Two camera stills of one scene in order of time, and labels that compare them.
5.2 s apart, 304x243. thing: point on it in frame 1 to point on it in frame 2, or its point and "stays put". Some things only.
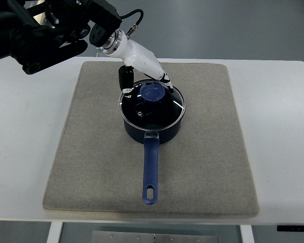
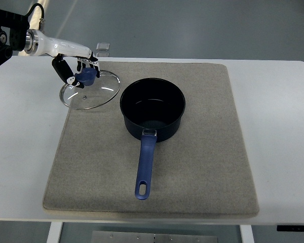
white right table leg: (247, 234) stays put
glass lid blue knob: (152, 106) to (97, 91)
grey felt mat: (204, 171) stays put
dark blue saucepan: (151, 138) to (155, 106)
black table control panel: (294, 228) stays put
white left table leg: (54, 232) stays put
